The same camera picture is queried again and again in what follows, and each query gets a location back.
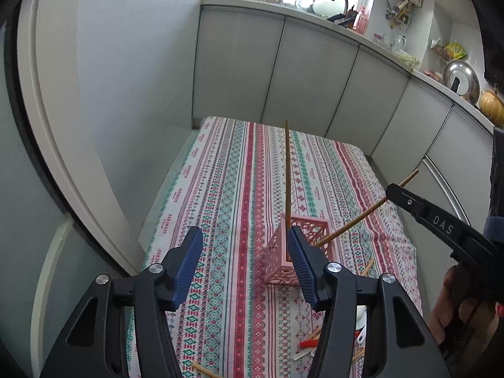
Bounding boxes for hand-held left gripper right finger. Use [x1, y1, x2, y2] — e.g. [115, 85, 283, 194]
[286, 225, 451, 378]

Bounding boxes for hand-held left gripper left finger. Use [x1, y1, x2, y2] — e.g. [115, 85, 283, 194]
[39, 226, 204, 378]

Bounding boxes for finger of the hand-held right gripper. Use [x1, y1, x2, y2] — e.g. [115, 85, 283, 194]
[385, 183, 497, 262]

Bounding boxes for pink lattice utensil basket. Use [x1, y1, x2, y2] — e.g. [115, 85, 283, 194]
[263, 216, 336, 286]

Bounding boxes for person's right hand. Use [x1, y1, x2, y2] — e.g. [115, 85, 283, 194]
[429, 266, 504, 359]

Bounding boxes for white ceramic spoon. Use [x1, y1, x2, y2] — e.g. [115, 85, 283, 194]
[355, 305, 370, 343]

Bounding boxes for striped patterned tablecloth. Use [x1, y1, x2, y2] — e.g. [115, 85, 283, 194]
[126, 116, 424, 378]

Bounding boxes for orange pumpkin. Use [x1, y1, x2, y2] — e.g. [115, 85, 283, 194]
[479, 90, 504, 124]

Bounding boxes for steel pot lid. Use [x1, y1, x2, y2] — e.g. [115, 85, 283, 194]
[443, 59, 481, 105]

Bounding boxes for yellow snack packet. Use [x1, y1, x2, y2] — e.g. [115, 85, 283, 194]
[445, 41, 466, 60]

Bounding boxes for white kitchen base cabinets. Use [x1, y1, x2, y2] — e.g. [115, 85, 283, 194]
[193, 6, 504, 245]

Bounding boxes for hanging kitchen tools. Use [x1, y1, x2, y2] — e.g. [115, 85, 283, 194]
[386, 0, 412, 28]

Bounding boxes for pink detergent bottle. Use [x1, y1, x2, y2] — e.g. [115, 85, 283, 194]
[353, 7, 369, 34]

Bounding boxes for white kitchen countertop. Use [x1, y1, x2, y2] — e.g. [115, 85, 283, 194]
[201, 0, 504, 130]

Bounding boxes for steel cabinet handle rail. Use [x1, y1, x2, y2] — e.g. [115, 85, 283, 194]
[423, 155, 471, 225]

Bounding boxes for white door frame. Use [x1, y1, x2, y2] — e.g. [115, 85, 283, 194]
[18, 0, 146, 276]

